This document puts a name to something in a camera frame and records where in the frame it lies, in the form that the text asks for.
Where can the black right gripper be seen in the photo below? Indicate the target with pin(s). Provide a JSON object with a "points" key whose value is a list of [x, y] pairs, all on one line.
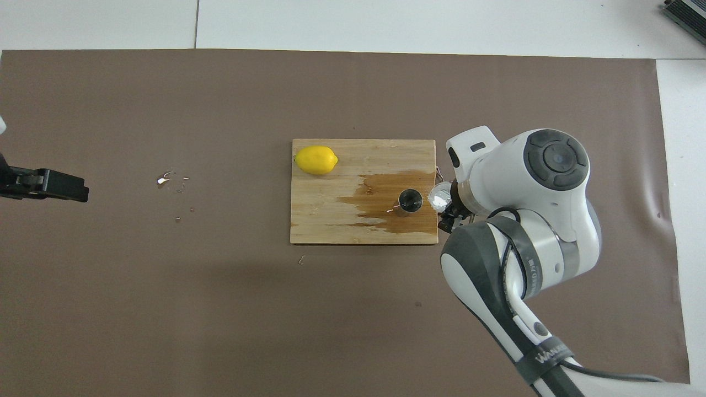
{"points": [[460, 204]]}

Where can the small clear plastic cup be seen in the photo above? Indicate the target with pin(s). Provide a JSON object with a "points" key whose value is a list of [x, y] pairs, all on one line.
{"points": [[440, 196]]}

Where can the steel double jigger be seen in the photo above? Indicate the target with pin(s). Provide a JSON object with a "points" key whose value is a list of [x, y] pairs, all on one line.
{"points": [[410, 200]]}

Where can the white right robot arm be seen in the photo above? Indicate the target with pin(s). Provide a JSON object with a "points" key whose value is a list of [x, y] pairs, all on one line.
{"points": [[529, 182]]}

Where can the wooden cutting board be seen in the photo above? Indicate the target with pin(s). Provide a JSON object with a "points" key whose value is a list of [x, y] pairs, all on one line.
{"points": [[331, 220]]}

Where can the yellow lemon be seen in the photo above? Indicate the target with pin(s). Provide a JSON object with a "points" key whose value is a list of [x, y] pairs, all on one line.
{"points": [[315, 160]]}

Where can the brown paper table mat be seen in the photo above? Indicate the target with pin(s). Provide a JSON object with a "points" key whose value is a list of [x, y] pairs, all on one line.
{"points": [[220, 331]]}

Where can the grey ribbed metal device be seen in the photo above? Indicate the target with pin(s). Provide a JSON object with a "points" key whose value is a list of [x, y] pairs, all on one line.
{"points": [[689, 14]]}

